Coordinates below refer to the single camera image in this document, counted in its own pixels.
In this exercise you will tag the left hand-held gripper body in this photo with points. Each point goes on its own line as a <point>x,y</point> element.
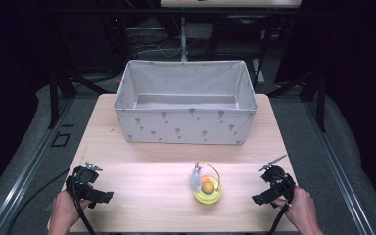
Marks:
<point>93,193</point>

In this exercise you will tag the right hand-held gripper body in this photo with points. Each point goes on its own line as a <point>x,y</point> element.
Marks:
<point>275,191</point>

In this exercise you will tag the person's right hand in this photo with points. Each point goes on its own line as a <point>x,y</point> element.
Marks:
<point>302,212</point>

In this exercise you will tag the person's left hand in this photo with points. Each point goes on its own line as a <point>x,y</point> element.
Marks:
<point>64,213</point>

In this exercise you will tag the yellow ball track cat toy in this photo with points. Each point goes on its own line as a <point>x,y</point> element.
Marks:
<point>208,192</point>

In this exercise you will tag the black metal stand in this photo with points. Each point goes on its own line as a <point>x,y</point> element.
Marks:
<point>54,98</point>
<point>321,104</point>

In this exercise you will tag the grey fabric storage box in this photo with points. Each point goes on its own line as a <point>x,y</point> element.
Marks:
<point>185,124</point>

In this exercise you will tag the black chair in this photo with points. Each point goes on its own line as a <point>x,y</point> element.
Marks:
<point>238,36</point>

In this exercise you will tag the aluminium floor rail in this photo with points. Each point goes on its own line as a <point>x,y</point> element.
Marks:
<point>26,169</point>
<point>339,169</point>

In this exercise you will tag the white metal post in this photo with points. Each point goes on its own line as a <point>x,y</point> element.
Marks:
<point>183,39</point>

